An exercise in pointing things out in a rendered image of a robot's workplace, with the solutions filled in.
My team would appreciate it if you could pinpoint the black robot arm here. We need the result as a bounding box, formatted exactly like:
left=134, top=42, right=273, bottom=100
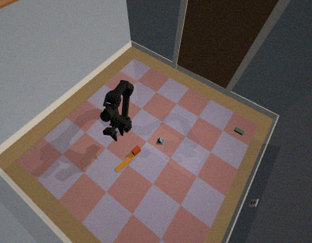
left=100, top=80, right=134, bottom=132

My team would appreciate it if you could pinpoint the small green block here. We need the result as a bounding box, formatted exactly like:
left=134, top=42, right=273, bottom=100
left=234, top=127, right=244, bottom=135

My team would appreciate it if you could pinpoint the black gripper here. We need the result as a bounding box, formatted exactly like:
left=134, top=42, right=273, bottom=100
left=103, top=114, right=124, bottom=141

